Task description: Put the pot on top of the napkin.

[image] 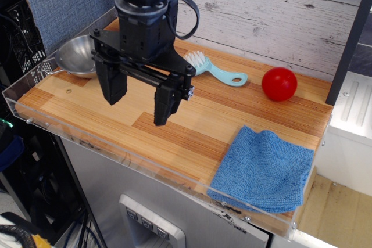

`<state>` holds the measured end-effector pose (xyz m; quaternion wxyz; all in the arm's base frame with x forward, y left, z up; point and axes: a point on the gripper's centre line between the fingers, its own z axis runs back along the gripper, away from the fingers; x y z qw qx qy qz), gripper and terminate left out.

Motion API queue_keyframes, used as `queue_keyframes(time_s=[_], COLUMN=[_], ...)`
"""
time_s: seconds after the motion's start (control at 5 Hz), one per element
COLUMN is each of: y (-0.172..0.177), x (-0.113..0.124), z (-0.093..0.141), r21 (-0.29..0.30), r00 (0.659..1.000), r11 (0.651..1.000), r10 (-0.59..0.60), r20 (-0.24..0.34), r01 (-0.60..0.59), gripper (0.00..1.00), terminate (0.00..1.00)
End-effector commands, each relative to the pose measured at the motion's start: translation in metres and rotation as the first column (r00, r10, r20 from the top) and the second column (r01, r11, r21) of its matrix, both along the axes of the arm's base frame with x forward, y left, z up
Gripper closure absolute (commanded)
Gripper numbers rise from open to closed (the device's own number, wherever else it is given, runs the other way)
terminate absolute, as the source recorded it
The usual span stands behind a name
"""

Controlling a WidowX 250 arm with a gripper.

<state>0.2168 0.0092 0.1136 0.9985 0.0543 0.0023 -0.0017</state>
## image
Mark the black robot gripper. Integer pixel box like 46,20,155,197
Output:
90,0,196,126

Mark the silver metal colander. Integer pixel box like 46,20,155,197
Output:
40,34,96,79

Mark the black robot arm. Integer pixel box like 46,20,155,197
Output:
91,0,198,126

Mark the blue microfiber towel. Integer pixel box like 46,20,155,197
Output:
207,126,314,213

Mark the light blue dish brush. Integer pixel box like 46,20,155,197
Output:
184,51,248,87

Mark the clear acrylic table guard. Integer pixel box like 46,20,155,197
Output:
1,6,334,242

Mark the stainless steel cabinet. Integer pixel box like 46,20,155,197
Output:
62,139,271,247

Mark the black plastic crate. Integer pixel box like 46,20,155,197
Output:
1,0,47,73

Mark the red ball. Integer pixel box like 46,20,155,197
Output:
262,67,298,102

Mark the white appliance with ridges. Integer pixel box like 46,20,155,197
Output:
314,71,371,196

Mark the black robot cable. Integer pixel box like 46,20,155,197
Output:
167,0,201,41

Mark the dark grey right post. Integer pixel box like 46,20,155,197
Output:
325,0,371,106

